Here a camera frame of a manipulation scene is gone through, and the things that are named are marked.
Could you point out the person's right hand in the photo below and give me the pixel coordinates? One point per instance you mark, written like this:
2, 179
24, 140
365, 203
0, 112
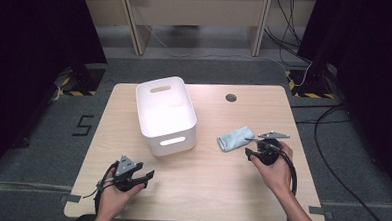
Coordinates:
278, 175

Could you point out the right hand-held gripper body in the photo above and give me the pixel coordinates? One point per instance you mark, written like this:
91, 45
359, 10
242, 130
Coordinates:
268, 153

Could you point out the black curtain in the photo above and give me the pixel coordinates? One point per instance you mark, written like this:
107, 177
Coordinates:
33, 50
372, 64

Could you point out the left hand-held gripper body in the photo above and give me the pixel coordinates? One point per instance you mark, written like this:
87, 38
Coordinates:
122, 180

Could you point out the white plastic storage bin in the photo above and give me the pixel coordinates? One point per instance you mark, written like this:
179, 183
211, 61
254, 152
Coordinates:
165, 119

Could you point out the black stand base striped tape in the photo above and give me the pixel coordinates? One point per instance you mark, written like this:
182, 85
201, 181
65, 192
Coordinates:
313, 85
85, 82

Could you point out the beige wooden desk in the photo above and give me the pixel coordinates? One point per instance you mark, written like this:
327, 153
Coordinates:
201, 10

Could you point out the grey tape piece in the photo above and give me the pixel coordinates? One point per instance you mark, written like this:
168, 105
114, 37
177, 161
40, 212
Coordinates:
70, 198
319, 212

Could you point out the dark round object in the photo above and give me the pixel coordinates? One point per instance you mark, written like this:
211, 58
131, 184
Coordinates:
85, 220

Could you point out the light blue cloth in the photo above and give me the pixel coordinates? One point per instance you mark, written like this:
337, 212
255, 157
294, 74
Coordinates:
234, 139

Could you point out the person's left hand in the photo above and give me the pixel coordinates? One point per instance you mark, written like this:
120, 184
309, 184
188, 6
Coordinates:
113, 200

